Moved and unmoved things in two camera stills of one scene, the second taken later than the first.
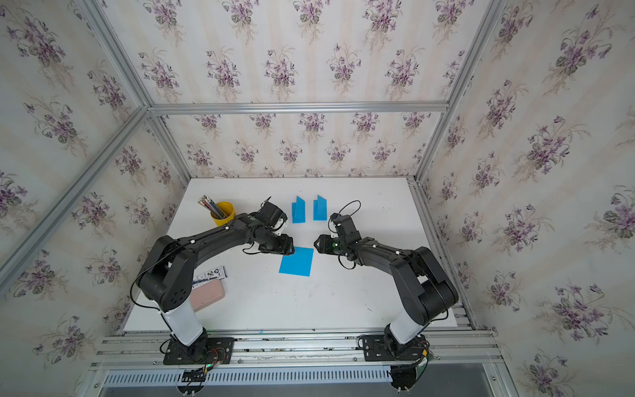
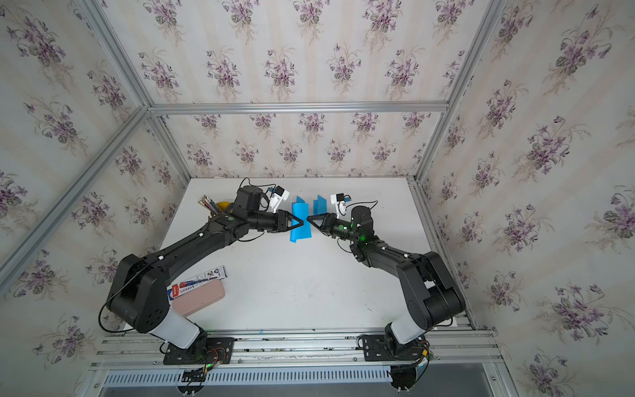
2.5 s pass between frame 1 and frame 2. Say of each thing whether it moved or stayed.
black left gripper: moved
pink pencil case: stayed
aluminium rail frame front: stayed
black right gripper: moved
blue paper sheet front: moved
